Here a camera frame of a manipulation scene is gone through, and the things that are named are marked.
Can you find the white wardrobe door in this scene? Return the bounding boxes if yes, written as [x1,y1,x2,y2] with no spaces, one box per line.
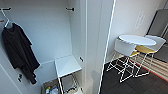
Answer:
[84,0,117,94]

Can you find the white wardrobe inner shelf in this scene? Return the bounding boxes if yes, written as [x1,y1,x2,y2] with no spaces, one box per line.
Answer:
[53,54,83,94]

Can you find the tall white wardrobe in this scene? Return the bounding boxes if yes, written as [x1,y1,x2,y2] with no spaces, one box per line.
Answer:
[0,0,88,94]

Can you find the round white table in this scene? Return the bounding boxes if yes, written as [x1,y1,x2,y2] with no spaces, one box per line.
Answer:
[118,34,157,47]

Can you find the yellow seat chair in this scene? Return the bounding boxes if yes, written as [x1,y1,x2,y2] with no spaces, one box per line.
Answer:
[130,45,156,78]

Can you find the black garment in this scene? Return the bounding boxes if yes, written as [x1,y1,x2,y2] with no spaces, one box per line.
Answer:
[1,22,41,85]

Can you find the white shell chair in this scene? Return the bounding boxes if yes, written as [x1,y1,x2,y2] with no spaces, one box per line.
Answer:
[144,34,167,52]

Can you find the white plastic hanger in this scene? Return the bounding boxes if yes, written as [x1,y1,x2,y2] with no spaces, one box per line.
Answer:
[0,8,16,30]

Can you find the black rail bracket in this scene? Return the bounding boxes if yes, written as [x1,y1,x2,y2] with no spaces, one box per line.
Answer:
[0,7,12,12]
[65,6,76,12]

